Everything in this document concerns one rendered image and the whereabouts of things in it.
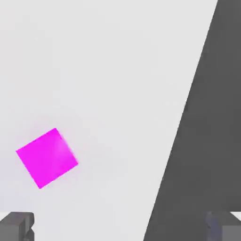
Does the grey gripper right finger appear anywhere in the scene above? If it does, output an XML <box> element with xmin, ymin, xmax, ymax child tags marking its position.
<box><xmin>205</xmin><ymin>210</ymin><xmax>241</xmax><ymax>241</ymax></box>

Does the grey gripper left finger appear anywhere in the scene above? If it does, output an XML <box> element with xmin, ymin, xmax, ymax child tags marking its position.
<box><xmin>0</xmin><ymin>211</ymin><xmax>35</xmax><ymax>241</ymax></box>

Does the small magenta cube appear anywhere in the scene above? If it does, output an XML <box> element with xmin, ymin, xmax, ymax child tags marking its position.
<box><xmin>15</xmin><ymin>127</ymin><xmax>79</xmax><ymax>190</ymax></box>

